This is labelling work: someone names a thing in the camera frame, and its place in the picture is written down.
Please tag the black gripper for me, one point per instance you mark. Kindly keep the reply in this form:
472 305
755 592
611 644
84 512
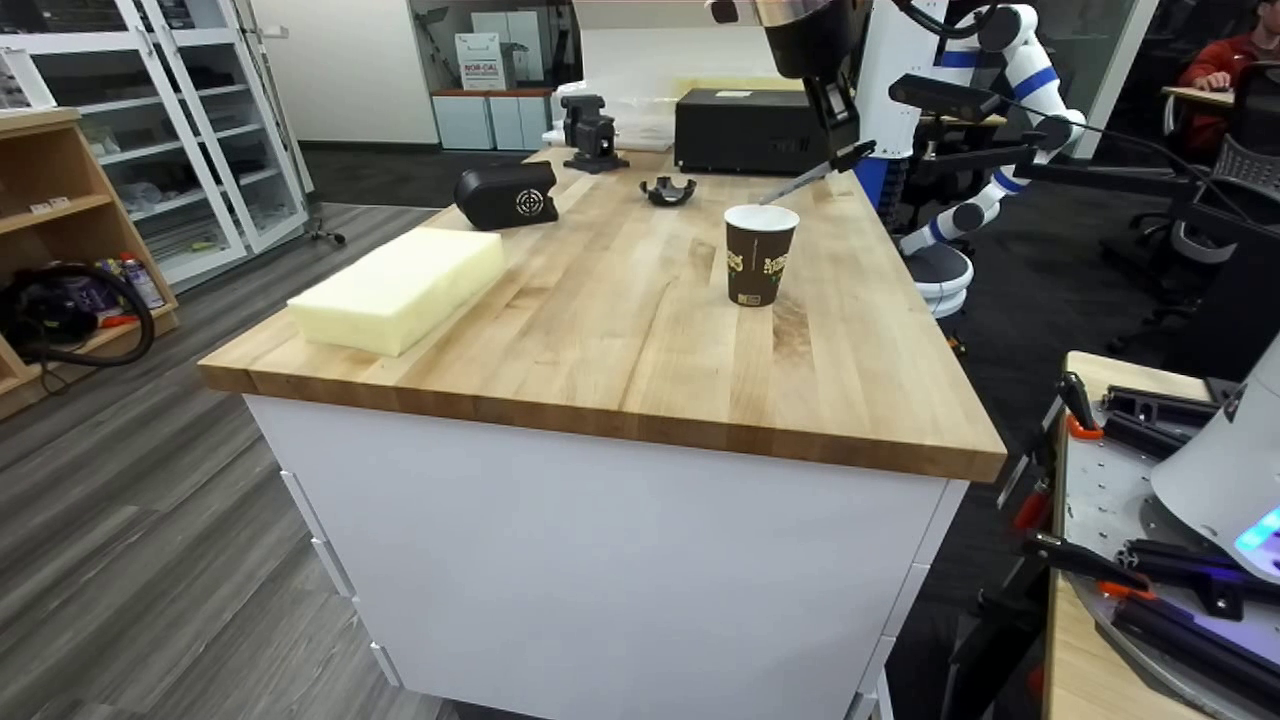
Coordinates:
816 38

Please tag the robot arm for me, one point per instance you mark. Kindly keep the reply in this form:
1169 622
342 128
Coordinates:
795 4

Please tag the brown paper cup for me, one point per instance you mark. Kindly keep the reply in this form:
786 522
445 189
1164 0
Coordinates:
760 261

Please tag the white and blue robot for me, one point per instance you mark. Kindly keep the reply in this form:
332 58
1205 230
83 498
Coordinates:
902 53

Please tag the black equipment case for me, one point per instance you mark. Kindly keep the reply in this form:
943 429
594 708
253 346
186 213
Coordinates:
740 135

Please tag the black bench vise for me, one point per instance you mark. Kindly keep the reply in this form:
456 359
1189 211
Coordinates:
590 135

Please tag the black box-shaped device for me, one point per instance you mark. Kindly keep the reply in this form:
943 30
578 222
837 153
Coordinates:
502 196

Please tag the blue white storage cabinet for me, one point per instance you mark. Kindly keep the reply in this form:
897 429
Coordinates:
485 123

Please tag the white paper poster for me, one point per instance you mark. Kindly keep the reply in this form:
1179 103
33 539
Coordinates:
480 62

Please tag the person in red shirt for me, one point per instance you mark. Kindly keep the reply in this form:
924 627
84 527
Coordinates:
1234 58

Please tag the black office chair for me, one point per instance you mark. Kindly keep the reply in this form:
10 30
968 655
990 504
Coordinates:
1244 160

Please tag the pale yellow foam block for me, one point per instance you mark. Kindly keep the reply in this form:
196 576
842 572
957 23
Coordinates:
401 284

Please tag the grey cone-shaped cover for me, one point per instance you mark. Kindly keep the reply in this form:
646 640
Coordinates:
1225 464

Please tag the black orange bar clamp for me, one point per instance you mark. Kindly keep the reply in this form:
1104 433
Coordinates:
1162 567

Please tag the white glass door shelving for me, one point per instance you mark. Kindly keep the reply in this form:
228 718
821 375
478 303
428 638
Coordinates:
83 80
245 135

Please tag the small wooden workbench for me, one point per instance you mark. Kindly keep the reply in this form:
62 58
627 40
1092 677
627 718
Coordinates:
1083 664

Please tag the wooden shelf unit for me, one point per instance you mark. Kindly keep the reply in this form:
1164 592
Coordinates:
53 173

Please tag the black curved bracket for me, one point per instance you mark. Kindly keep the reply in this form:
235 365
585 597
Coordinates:
667 195

